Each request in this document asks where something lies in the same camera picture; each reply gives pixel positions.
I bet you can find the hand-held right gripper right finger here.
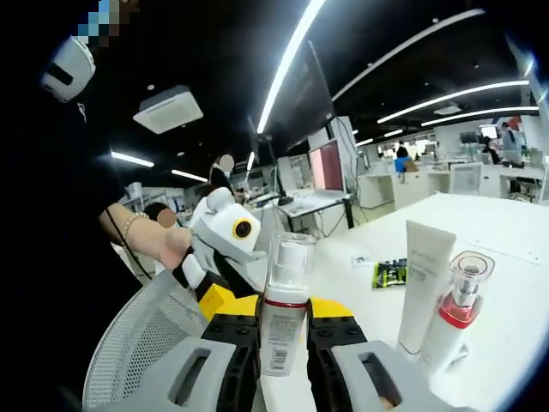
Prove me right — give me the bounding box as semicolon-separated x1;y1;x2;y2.
306;295;477;412

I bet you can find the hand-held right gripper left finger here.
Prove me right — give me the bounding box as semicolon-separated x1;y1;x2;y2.
92;294;262;412

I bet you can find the small white skincare bottle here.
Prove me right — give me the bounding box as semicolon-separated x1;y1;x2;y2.
259;231;317;378

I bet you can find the white skincare tube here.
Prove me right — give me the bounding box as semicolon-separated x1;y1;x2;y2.
396;219;457;355

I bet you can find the tall red-collared skincare bottle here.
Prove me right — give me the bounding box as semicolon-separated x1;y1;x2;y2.
418;251;497;379

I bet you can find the person's left hand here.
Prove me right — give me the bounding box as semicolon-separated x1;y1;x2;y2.
158;225;194;271

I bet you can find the white mesh office chair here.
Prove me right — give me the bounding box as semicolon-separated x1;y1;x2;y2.
81;270;262;412

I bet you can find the green black snack packet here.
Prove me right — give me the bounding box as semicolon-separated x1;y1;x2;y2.
371;257;408;289

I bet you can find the red screen monitor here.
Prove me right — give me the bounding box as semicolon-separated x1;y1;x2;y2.
308;136;347;194

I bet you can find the white ceiling air conditioner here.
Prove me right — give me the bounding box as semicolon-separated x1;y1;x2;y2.
132;85;205;135

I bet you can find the person's black clothing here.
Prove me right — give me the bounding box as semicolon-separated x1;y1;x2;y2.
0;25;142;412

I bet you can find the long ceiling light strip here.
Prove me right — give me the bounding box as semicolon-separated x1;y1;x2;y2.
256;0;327;134

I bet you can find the white chest-worn device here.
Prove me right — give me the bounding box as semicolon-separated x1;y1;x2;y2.
40;35;98;104

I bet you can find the curved ceiling light strip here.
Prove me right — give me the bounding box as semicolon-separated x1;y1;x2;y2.
420;106;540;128
377;80;531;124

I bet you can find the pearl bracelet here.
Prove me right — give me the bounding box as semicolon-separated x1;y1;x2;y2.
122;212;149;245

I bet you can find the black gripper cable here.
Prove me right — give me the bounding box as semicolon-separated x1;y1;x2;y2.
105;208;154;280

